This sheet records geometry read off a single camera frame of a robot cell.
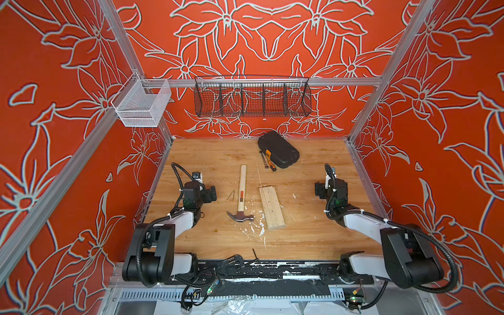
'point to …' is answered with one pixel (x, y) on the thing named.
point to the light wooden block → (273, 215)
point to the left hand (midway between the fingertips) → (204, 185)
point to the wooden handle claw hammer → (241, 215)
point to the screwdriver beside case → (264, 159)
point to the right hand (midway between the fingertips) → (330, 179)
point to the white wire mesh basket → (140, 102)
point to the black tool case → (283, 154)
